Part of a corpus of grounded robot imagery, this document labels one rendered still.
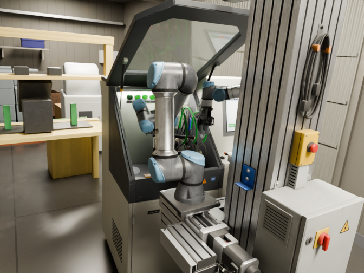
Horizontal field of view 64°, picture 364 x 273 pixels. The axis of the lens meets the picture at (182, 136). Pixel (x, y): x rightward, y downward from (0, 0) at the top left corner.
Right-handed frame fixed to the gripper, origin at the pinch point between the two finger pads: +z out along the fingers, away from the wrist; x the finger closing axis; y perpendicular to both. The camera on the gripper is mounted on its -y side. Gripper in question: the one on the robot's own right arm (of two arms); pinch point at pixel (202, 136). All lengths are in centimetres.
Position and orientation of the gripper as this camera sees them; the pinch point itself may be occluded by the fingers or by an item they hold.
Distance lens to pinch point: 189.3
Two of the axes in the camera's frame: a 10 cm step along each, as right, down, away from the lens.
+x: 9.0, -0.6, 4.3
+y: 4.3, 2.7, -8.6
